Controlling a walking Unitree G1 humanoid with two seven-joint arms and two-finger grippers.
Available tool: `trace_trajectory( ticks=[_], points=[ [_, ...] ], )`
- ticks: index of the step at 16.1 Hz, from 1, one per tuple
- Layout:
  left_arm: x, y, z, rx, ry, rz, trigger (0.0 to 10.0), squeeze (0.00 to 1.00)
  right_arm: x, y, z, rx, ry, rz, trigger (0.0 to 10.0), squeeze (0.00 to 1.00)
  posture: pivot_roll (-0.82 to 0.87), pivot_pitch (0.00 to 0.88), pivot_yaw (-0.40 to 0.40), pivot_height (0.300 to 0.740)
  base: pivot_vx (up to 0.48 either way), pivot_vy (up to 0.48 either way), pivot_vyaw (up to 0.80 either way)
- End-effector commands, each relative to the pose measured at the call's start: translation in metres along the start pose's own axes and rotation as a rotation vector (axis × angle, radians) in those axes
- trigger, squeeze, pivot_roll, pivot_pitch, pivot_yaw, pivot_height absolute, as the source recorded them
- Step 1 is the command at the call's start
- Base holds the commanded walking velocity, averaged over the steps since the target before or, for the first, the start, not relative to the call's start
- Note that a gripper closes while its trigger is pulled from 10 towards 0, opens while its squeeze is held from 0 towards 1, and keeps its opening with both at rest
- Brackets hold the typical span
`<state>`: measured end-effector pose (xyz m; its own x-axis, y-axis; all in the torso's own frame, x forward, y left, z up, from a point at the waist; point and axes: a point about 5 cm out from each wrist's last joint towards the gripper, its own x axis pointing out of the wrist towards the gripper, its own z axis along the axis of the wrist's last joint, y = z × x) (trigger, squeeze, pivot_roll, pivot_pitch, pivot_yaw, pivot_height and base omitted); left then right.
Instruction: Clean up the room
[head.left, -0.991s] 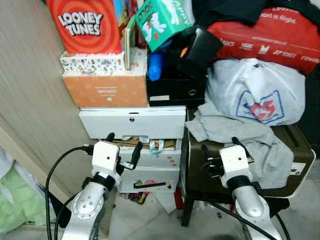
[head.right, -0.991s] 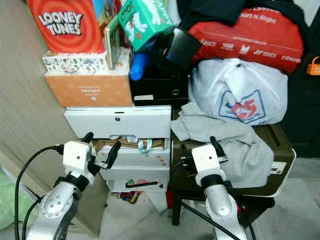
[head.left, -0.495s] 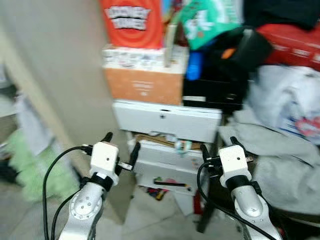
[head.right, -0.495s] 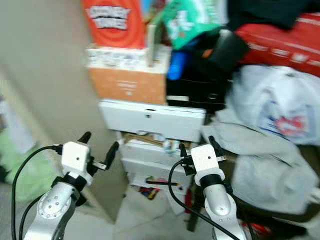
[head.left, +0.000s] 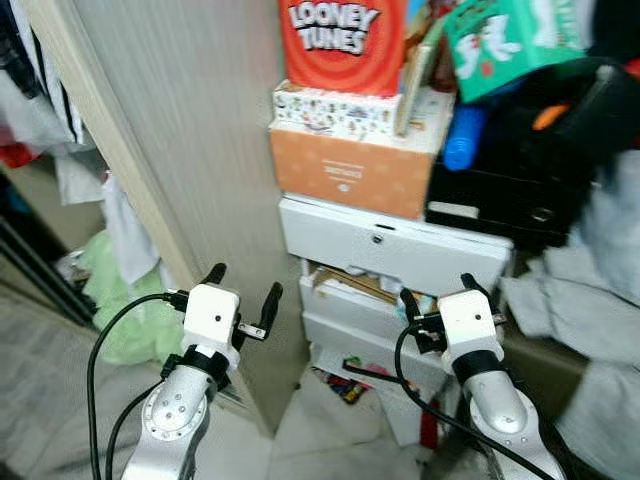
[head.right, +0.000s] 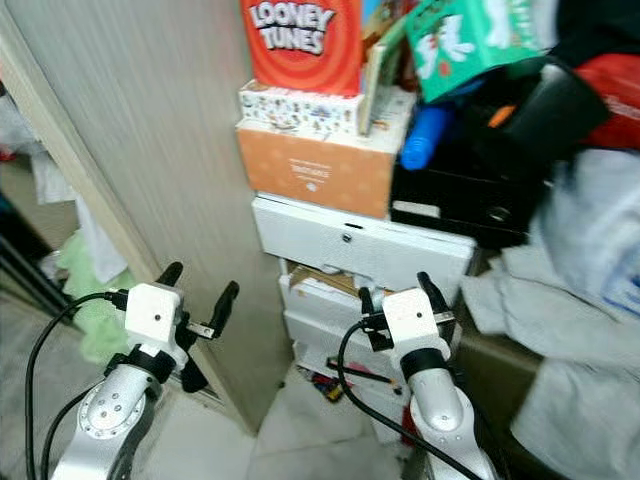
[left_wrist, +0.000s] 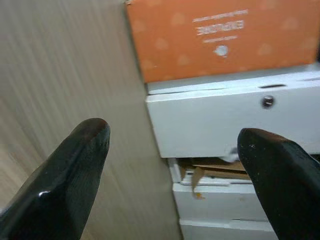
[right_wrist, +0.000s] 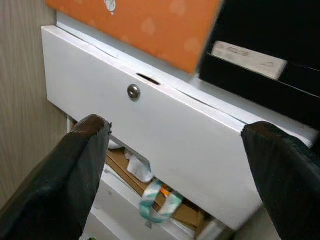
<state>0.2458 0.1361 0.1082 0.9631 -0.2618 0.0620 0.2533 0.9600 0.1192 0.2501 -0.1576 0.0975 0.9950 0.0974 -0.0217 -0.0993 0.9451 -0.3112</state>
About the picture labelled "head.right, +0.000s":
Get white plastic drawer unit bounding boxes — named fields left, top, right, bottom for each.
left=251, top=194, right=479, bottom=402

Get white blouse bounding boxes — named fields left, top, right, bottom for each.
left=29, top=150, right=132, bottom=287

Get light green ruffled dress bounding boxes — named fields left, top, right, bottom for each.
left=54, top=231, right=137, bottom=367

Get black case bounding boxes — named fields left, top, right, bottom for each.
left=389, top=57, right=612, bottom=252

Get grey cloth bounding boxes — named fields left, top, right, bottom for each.
left=454, top=150, right=640, bottom=480

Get orange cardboard box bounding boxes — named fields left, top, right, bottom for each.
left=234, top=124, right=407, bottom=222

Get blue bottle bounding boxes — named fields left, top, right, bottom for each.
left=399, top=102, right=447, bottom=172

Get small orange object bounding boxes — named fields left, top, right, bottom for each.
left=479, top=102, right=517, bottom=130

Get white printed box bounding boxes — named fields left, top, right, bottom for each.
left=237, top=81, right=417, bottom=142

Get thin tan board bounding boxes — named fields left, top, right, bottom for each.
left=359, top=19, right=412, bottom=137

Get green printed bag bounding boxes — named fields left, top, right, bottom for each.
left=404, top=0, right=557, bottom=105

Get red bag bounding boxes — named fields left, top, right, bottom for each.
left=574, top=54, right=640, bottom=152

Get red Looney Tunes box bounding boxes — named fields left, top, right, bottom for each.
left=239, top=0, right=365, bottom=99

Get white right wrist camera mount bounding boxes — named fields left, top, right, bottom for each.
left=381, top=287, right=447, bottom=362

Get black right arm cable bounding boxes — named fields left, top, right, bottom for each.
left=334, top=319, right=462, bottom=480

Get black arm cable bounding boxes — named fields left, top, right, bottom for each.
left=334, top=319, right=462, bottom=480
left=24, top=289, right=130, bottom=480

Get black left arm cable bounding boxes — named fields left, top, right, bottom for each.
left=24, top=289, right=130, bottom=480

